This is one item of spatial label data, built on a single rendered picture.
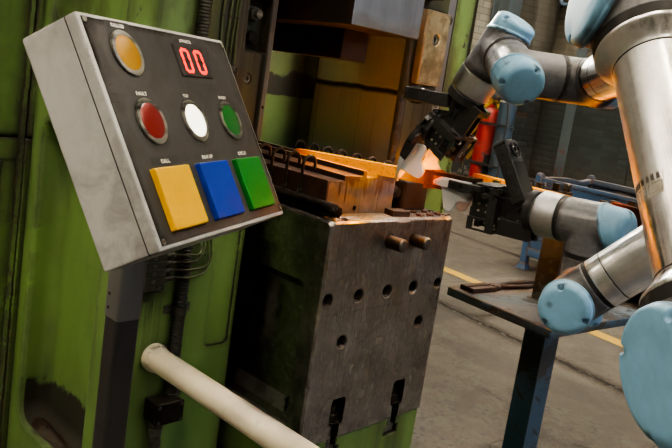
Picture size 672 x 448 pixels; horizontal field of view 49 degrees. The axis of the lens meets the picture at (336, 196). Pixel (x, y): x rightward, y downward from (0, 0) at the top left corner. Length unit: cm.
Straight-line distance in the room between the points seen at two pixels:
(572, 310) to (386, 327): 57
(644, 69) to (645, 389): 31
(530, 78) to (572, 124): 952
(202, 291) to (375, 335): 36
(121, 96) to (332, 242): 60
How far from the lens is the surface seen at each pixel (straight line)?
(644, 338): 64
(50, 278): 171
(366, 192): 148
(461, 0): 189
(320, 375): 145
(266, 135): 191
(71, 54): 88
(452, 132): 133
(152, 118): 90
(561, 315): 108
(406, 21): 150
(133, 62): 91
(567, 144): 1073
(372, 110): 179
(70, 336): 168
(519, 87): 119
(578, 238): 120
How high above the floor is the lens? 117
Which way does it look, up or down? 9 degrees down
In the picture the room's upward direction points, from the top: 9 degrees clockwise
